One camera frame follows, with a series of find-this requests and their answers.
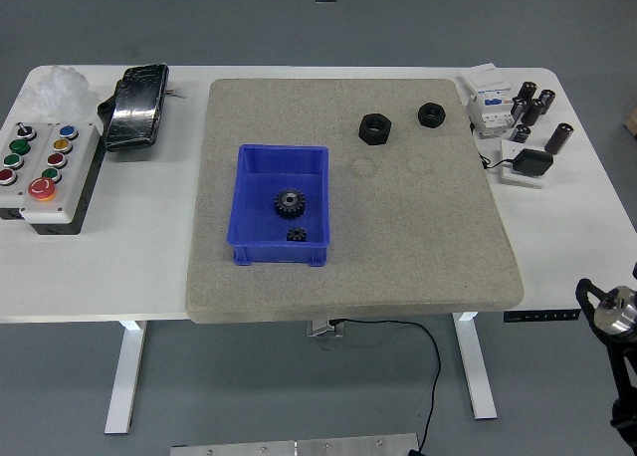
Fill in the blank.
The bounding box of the white selector switch button box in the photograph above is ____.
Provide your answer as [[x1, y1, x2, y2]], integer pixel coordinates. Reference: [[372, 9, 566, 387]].
[[0, 120, 54, 222]]

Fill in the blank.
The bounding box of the white emergency stop button box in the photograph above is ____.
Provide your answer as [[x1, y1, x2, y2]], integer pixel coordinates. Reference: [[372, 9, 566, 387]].
[[18, 121, 105, 237]]

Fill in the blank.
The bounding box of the grey-brown mat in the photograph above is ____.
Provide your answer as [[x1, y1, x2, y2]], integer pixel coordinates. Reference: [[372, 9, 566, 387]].
[[184, 78, 527, 326]]

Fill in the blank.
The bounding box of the white table leg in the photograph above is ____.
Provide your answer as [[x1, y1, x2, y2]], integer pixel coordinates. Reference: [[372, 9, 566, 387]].
[[451, 312, 499, 421], [103, 320, 149, 435]]

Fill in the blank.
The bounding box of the black foot pedal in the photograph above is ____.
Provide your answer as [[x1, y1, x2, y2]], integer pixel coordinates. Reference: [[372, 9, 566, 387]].
[[97, 63, 170, 153]]

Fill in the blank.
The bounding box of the black floor cable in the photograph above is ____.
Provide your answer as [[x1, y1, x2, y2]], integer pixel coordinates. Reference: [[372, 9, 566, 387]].
[[327, 318, 443, 456]]

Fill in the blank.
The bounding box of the crumpled clear plastic wrap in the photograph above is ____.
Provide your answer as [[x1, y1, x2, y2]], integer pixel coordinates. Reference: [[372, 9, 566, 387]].
[[18, 65, 101, 123]]

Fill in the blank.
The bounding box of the black table control panel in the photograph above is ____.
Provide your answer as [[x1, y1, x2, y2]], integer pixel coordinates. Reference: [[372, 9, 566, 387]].
[[503, 308, 582, 324]]

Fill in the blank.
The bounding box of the black plug adapter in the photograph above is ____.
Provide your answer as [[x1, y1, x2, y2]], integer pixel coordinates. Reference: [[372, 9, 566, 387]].
[[512, 148, 554, 178]]

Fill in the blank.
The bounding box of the small black hex nut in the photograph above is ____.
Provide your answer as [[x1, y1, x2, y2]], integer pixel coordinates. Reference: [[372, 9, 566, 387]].
[[416, 102, 448, 128]]

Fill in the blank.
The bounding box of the large black gear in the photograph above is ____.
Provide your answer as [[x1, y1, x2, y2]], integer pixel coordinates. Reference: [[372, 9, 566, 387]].
[[273, 187, 307, 222]]

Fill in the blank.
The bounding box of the blue plastic box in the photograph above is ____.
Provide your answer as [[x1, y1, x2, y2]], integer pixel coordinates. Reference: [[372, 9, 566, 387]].
[[226, 144, 332, 268]]

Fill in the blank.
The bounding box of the silver metal plate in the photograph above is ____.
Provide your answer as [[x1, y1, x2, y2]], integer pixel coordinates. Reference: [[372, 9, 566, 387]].
[[169, 432, 424, 456]]

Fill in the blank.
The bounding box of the grey metal table bracket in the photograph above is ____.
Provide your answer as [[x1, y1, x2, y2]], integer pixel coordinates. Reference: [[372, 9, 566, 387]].
[[305, 319, 345, 339]]

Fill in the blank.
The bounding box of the large black hex nut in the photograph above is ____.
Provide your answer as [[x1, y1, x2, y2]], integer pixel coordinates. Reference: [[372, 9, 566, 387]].
[[357, 113, 393, 146]]

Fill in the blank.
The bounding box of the white socket plate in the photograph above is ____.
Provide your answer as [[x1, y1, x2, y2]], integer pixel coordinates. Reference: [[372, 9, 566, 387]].
[[497, 138, 548, 190]]

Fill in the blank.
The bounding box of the black plug cord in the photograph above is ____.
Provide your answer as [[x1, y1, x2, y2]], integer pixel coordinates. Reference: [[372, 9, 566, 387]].
[[477, 151, 517, 171]]

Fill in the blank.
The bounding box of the white circuit breaker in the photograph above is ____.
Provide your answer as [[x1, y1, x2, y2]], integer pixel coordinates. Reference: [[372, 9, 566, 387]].
[[458, 63, 517, 139]]

